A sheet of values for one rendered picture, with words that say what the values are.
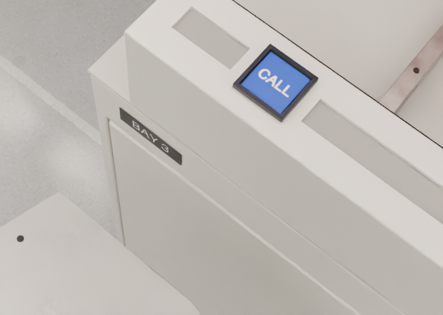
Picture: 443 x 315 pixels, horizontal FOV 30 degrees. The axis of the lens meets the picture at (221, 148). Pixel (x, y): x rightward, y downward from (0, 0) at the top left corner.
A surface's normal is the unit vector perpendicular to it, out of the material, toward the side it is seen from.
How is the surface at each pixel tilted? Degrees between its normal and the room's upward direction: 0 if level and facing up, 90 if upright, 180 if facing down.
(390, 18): 0
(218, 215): 90
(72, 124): 0
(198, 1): 0
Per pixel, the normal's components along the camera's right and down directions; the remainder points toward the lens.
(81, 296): 0.07, -0.41
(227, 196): -0.62, 0.69
